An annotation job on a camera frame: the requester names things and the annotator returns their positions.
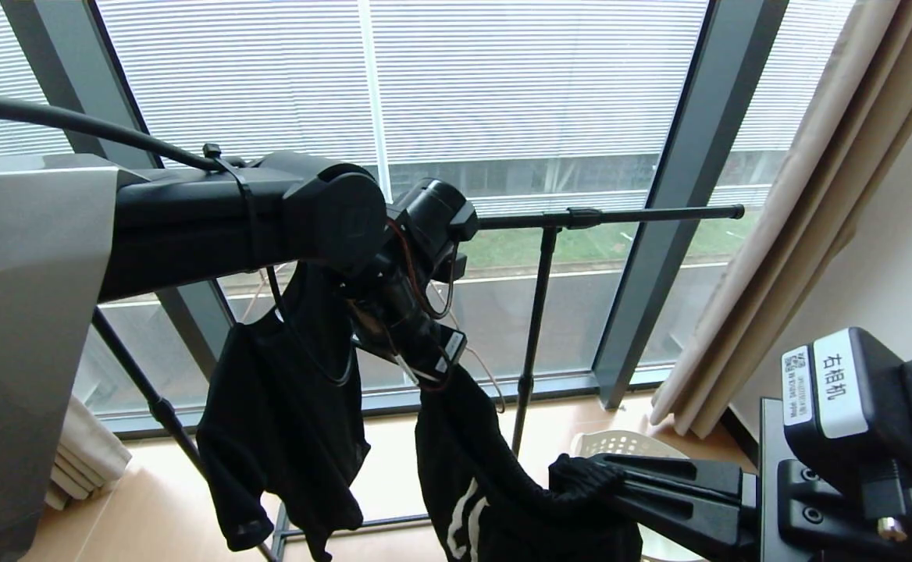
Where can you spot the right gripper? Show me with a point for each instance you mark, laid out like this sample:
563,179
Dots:
768,437

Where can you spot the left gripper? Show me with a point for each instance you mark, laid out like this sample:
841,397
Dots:
413,336

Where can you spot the black garment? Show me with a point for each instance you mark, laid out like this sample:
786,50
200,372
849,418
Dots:
284,429

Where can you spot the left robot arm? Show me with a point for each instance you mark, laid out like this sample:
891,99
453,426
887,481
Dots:
190,226

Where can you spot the white laundry basket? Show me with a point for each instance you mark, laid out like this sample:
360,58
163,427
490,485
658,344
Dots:
620,443

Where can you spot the black clothes rack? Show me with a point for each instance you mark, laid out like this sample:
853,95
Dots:
620,216

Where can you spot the window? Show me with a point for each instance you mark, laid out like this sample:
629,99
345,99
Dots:
503,94

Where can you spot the beige curtain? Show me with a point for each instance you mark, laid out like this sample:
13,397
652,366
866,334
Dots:
89,460
815,195

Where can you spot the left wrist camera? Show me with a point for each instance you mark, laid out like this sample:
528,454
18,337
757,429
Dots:
457,267

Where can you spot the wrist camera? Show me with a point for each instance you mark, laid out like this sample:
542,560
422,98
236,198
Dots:
457,267
870,406

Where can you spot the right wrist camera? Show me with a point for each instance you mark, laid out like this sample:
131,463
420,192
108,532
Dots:
870,406

